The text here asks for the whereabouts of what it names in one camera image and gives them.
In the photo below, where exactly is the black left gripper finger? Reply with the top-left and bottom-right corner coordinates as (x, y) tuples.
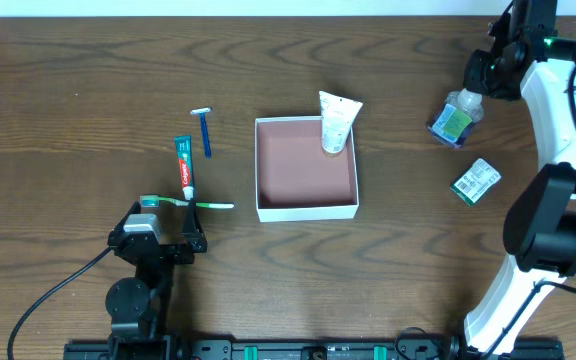
(117, 201), (141, 228)
(182, 200), (203, 235)

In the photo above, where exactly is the clear blue soap pump bottle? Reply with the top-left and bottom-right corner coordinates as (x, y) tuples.
(427, 88), (484, 148)

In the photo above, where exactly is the green white soap packet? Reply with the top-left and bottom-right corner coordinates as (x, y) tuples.
(451, 158), (501, 206)

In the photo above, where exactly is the white lotion tube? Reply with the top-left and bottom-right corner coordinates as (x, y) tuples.
(319, 91), (363, 156)

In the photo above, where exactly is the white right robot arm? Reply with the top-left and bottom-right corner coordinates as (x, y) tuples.
(460, 0), (576, 359)

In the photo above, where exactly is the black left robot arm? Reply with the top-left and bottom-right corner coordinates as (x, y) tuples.
(105, 200), (207, 360)

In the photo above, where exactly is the green white toothbrush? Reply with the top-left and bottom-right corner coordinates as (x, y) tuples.
(139, 195), (235, 210)

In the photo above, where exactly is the green red toothpaste tube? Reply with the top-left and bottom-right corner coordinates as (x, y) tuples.
(174, 135), (195, 201)

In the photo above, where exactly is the blue disposable razor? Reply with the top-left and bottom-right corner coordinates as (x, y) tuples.
(190, 107), (212, 159)

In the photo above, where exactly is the white box with pink inside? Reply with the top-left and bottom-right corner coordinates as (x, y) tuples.
(254, 116), (360, 223)

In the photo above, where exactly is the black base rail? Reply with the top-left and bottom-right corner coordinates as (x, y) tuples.
(62, 339), (566, 360)

